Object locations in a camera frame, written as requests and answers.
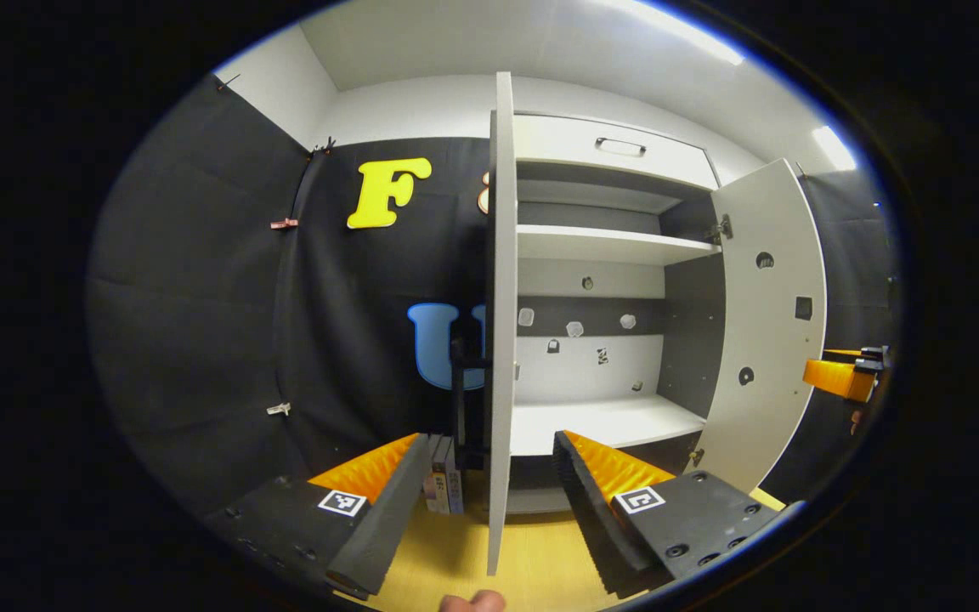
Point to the black cloth clip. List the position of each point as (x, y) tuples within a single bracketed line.
[(324, 146), (227, 83)]

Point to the metal door hinge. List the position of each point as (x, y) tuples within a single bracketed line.
[(721, 228), (695, 456)]

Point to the ceiling light strip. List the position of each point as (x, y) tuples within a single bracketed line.
[(685, 30), (834, 149)]

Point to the black backdrop cloth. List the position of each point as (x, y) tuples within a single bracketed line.
[(200, 340)]

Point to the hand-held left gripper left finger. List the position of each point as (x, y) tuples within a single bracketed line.
[(387, 527)]

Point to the white spine book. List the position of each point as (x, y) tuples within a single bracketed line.
[(429, 497)]

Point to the reddish clothes clip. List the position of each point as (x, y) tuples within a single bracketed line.
[(284, 224)]

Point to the beige double-door shoe cabinet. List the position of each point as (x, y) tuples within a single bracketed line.
[(566, 140)]

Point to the beige headphone-sticker cabinet door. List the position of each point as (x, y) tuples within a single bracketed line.
[(774, 340)]

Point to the white cabinet shelf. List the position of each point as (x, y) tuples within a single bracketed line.
[(600, 245), (600, 423)]

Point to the beige camera-sticker cabinet door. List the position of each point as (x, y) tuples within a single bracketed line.
[(502, 297)]

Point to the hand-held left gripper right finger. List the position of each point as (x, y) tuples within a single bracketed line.
[(596, 527)]

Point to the white clothes clip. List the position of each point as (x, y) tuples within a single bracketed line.
[(279, 409)]

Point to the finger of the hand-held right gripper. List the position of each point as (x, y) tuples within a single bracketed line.
[(846, 354), (834, 380)]

